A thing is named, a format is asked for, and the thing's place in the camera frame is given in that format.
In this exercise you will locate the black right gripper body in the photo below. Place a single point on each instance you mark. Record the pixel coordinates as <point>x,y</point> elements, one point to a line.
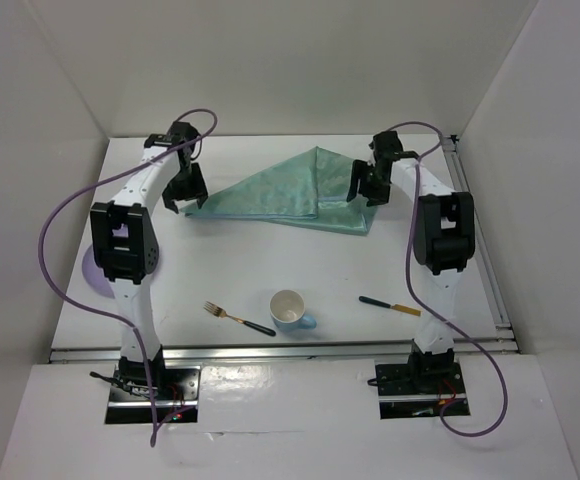
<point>374,188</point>

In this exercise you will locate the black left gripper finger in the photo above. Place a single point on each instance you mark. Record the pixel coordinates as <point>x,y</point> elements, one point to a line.
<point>200,197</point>
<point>170,200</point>

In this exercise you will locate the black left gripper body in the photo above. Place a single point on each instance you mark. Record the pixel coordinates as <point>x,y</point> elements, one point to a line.
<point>188,184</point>

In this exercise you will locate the teal green cloth napkin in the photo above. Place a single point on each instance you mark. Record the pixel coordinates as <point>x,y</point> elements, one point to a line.
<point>308,190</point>

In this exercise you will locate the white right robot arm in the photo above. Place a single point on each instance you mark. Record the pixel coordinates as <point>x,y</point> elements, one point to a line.
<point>441,241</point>

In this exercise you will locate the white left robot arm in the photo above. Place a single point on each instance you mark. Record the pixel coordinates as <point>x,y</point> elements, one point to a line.
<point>125,244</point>

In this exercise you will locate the lavender plastic plate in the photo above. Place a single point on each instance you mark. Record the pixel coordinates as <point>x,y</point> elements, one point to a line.
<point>94,275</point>

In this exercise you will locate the light blue ceramic mug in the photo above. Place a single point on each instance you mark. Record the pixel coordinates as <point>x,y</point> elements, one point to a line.
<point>288,312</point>

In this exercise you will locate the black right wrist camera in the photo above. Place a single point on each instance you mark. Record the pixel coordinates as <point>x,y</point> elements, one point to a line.
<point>386,147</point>

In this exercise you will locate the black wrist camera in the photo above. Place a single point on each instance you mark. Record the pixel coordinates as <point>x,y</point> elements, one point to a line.
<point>386,147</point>
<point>183,133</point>

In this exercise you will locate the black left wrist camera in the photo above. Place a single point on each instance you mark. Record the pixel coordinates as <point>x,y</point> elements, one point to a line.
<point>183,133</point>

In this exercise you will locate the gold fork dark handle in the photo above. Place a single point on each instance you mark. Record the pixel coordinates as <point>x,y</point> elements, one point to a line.
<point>219,312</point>

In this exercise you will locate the gold knife dark handle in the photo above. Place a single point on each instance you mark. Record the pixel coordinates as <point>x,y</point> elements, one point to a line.
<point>396,307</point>

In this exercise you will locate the aluminium right frame rail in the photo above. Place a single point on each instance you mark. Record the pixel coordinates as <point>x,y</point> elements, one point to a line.
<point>504,339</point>

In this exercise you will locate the aluminium frame rail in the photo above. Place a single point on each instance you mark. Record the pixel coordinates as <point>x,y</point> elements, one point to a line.
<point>246,353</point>
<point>504,339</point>

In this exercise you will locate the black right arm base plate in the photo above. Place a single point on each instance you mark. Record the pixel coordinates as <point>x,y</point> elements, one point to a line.
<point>401,397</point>

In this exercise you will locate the aluminium front frame rail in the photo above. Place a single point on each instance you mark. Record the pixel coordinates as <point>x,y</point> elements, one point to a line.
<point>246,353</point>

